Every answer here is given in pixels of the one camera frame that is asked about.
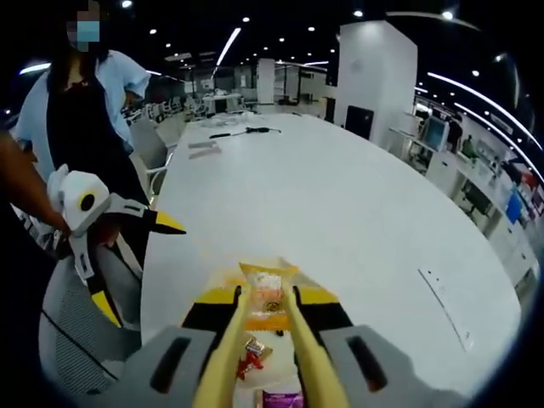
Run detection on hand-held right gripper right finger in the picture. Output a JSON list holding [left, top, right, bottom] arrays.
[[292, 285, 426, 408]]

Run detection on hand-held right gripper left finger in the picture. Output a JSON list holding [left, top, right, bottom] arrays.
[[108, 285, 243, 408]]

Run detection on red gold food packet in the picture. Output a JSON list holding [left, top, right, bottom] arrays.
[[235, 333, 273, 382]]

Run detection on purple food packet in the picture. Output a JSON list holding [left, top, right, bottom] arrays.
[[254, 388, 305, 408]]

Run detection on yellow orange food packet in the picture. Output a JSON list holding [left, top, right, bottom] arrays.
[[237, 261, 301, 332]]

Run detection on person's left hand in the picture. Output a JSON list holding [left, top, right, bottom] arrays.
[[96, 214, 125, 247]]

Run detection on white mesh office chair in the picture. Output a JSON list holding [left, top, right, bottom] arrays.
[[38, 244, 148, 386]]

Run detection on white flat strips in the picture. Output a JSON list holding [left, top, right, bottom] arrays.
[[188, 142, 223, 160]]

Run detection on blue box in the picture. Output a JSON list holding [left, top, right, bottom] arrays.
[[505, 193, 523, 224]]

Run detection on white office counter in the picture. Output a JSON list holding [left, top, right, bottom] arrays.
[[407, 139, 541, 294]]

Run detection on black chair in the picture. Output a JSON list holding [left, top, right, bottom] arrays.
[[344, 105, 374, 141]]

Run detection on teal computer monitor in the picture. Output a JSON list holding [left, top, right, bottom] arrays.
[[424, 116, 450, 150]]

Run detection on thin black cable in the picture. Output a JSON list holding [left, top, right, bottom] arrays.
[[41, 312, 120, 380]]

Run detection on black cable on table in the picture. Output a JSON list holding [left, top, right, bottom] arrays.
[[208, 126, 282, 140]]

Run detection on red blue wall banner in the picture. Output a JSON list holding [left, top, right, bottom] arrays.
[[516, 161, 544, 220]]

